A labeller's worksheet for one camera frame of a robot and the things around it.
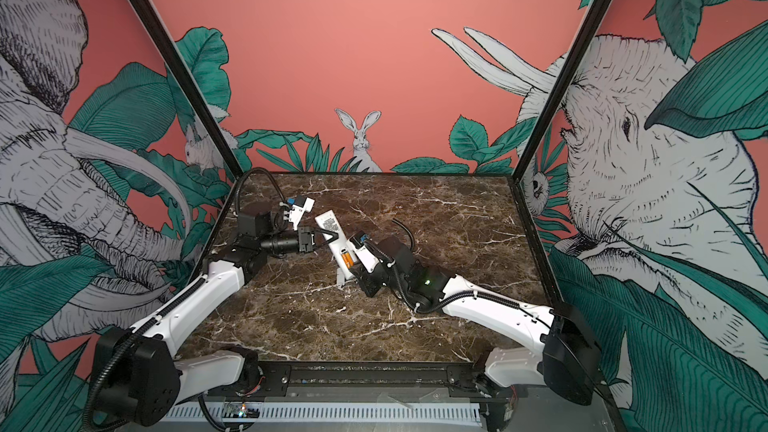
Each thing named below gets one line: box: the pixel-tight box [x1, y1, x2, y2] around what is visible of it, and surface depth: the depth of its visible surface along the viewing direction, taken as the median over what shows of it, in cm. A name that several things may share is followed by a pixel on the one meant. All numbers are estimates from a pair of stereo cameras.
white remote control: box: [315, 210, 356, 280], surface depth 76 cm
